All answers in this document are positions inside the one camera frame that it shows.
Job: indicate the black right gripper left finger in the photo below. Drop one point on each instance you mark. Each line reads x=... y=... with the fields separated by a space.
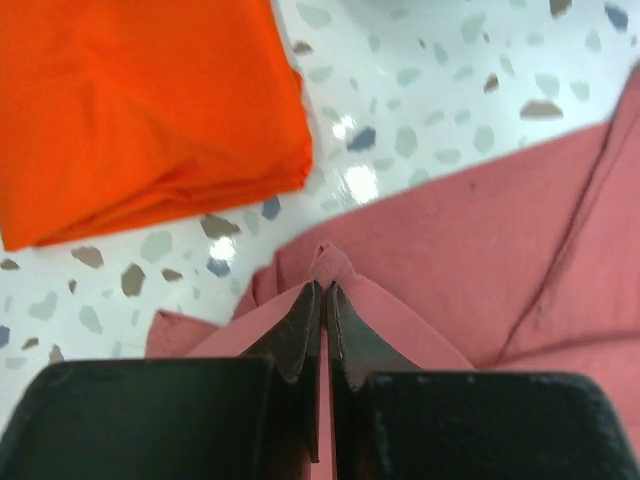
x=254 y=416

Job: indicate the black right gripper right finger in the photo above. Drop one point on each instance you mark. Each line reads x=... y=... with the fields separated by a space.
x=394 y=420

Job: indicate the salmon pink t shirt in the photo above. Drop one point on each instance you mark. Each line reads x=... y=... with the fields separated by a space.
x=527 y=262

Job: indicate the folded orange t shirt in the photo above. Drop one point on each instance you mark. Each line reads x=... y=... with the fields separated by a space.
x=117 y=115

